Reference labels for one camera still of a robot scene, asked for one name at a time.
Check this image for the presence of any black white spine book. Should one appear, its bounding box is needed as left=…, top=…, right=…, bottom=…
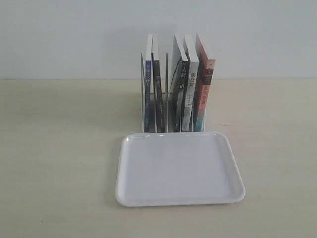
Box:
left=169, top=34, right=189, bottom=132

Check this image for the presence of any red teal spine book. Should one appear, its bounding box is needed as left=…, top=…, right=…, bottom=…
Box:
left=194, top=34, right=216, bottom=131

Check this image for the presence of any white plastic tray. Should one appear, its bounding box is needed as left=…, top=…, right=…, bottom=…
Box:
left=115, top=131, right=246, bottom=207

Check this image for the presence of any dark blue spine book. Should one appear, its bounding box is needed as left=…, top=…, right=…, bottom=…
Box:
left=144, top=34, right=153, bottom=132

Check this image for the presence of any black brown spine book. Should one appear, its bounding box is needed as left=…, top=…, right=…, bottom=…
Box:
left=152, top=34, right=165, bottom=133

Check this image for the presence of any grey white spine book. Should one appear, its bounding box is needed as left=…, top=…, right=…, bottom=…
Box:
left=182, top=34, right=199, bottom=132

